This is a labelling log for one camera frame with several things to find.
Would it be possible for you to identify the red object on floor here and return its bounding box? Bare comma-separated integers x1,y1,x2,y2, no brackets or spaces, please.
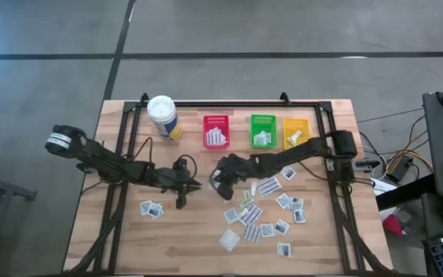
382,213,407,236

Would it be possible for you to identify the red plastic basket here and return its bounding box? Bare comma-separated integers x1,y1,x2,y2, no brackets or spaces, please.
202,114,231,150

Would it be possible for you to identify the blue striped bandage wrapper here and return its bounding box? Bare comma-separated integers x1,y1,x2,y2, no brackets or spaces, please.
258,176,283,197
207,129,222,147
243,224,261,244
240,203,264,226

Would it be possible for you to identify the plain white bandage wrapper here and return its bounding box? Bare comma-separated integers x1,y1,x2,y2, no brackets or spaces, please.
214,126,228,147

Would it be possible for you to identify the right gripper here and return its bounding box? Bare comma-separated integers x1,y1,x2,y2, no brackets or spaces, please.
215,153,257,201

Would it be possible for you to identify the black power brick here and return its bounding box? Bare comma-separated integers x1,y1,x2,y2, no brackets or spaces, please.
385,155,415,184

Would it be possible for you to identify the yellow floor cable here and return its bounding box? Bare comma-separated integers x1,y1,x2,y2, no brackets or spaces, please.
386,128,434,170

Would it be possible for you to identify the white paper sheet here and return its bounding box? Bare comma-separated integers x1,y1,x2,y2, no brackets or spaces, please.
370,177,398,195

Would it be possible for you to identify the wipes canister with white lid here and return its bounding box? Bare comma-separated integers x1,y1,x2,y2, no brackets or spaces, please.
146,95,185,142

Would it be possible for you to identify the yellow plastic basket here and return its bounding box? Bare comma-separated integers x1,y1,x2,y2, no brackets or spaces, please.
282,116,311,150

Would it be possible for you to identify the thin black floor cable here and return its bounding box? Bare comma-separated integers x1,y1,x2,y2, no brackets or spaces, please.
357,108,425,124

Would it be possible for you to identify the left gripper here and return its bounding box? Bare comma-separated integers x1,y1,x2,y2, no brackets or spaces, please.
154,156,202,211

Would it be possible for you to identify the dark metal floor stand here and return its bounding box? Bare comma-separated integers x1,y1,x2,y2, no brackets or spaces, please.
0,153,38,277

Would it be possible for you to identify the green plastic basket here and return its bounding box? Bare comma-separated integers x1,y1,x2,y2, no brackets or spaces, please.
249,113,278,149

